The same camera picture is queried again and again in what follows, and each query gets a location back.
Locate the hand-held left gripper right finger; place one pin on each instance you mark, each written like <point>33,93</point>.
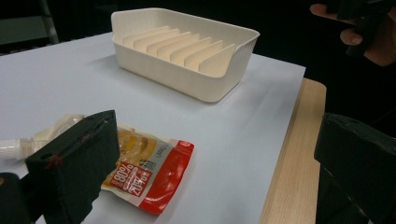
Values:
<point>358,174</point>

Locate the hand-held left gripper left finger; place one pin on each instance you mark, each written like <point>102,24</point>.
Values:
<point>74,165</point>

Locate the red yellow sauce squeeze pouch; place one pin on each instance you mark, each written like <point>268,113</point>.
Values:
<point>162,174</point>

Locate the dark metal stand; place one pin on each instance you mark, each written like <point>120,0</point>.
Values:
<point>49,21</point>

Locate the cream plastic divided tray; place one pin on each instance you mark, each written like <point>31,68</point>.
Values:
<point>193,77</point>

